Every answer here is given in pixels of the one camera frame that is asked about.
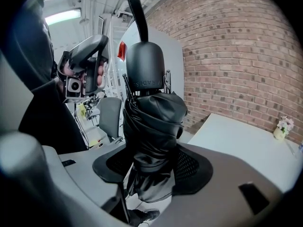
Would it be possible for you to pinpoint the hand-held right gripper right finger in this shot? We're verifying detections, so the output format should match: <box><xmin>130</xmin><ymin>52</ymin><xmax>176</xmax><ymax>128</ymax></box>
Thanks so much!
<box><xmin>151</xmin><ymin>142</ymin><xmax>284</xmax><ymax>227</ymax></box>

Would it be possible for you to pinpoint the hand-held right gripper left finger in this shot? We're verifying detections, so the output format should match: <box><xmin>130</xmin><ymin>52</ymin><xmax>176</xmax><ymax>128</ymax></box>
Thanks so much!
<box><xmin>42</xmin><ymin>142</ymin><xmax>134</xmax><ymax>227</ymax></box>

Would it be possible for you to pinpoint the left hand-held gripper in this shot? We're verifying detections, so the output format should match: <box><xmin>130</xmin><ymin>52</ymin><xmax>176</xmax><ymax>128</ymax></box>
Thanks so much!
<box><xmin>56</xmin><ymin>34</ymin><xmax>111</xmax><ymax>99</ymax></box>

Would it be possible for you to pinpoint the black umbrella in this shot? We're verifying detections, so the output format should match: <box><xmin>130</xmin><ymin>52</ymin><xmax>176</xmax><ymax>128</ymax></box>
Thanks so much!
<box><xmin>122</xmin><ymin>0</ymin><xmax>189</xmax><ymax>203</ymax></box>

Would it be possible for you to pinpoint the person's left forearm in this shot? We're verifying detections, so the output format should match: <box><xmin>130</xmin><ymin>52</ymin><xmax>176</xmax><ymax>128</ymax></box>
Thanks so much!
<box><xmin>18</xmin><ymin>77</ymin><xmax>89</xmax><ymax>151</ymax></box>

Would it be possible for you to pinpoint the person's left hand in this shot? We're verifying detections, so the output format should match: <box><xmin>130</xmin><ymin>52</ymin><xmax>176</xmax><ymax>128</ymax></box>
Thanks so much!
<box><xmin>95</xmin><ymin>63</ymin><xmax>106</xmax><ymax>86</ymax></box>

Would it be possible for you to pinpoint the white table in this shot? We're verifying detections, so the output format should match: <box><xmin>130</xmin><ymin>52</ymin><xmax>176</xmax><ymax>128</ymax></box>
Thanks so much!
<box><xmin>187</xmin><ymin>113</ymin><xmax>303</xmax><ymax>194</ymax></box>

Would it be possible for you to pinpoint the red cloth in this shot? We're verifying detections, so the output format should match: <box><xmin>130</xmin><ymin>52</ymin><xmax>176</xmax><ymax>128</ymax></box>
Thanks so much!
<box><xmin>117</xmin><ymin>41</ymin><xmax>129</xmax><ymax>61</ymax></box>

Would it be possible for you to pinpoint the long ceiling light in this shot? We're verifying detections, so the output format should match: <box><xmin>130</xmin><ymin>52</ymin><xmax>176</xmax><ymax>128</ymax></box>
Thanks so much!
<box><xmin>44</xmin><ymin>8</ymin><xmax>82</xmax><ymax>25</ymax></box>

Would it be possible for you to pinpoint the person's black-clothed torso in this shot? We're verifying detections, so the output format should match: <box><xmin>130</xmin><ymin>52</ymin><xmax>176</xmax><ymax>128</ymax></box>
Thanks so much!
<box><xmin>6</xmin><ymin>0</ymin><xmax>59</xmax><ymax>93</ymax></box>

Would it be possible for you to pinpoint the grey office chair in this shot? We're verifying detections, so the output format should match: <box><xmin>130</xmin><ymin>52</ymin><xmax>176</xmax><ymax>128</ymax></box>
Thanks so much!
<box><xmin>96</xmin><ymin>96</ymin><xmax>124</xmax><ymax>143</ymax></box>

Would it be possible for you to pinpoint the vase of pale flowers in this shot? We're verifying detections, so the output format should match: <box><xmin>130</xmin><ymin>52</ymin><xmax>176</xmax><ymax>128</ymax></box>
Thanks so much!
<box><xmin>273</xmin><ymin>116</ymin><xmax>295</xmax><ymax>141</ymax></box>

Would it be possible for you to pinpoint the person's black shoe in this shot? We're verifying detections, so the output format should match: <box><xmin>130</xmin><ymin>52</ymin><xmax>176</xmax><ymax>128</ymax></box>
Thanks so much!
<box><xmin>131</xmin><ymin>209</ymin><xmax>161</xmax><ymax>223</ymax></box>

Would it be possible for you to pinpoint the white metal ladder frame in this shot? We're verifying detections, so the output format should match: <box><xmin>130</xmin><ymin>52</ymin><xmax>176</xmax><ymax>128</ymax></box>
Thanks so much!
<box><xmin>104</xmin><ymin>15</ymin><xmax>125</xmax><ymax>100</ymax></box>

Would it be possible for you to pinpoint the small grey gripper camera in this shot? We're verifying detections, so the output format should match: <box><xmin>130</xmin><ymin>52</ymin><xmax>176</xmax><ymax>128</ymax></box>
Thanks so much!
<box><xmin>63</xmin><ymin>76</ymin><xmax>85</xmax><ymax>104</ymax></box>

